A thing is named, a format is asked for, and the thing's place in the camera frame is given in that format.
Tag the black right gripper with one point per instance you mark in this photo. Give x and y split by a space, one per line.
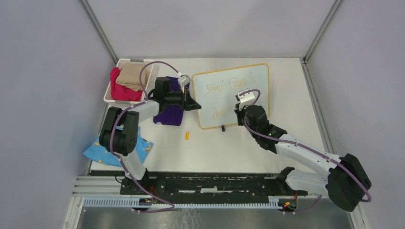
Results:
239 112

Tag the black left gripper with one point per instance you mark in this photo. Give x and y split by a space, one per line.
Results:
188 103

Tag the yellow framed whiteboard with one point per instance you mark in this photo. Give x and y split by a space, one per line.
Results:
216 92

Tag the yellow marker cap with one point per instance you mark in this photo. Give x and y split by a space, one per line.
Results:
187 135

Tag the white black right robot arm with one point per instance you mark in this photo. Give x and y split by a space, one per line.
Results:
341 178

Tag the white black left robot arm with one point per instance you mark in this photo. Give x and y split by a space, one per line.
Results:
119 131

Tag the purple towel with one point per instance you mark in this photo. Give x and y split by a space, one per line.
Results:
173 114

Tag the blue cartoon cloth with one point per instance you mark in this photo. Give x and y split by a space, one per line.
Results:
99 154

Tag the beige cloth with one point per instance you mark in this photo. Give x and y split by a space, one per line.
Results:
130 76

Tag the pink cloth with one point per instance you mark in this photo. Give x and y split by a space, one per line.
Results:
122 93

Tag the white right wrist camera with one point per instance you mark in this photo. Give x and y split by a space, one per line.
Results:
244 98

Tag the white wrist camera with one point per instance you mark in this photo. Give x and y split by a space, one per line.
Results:
183 81
244 98

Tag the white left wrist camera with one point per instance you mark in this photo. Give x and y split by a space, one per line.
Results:
183 81

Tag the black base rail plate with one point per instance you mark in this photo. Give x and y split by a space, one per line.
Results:
216 188

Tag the white toothed cable duct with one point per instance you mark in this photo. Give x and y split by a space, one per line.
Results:
130 202

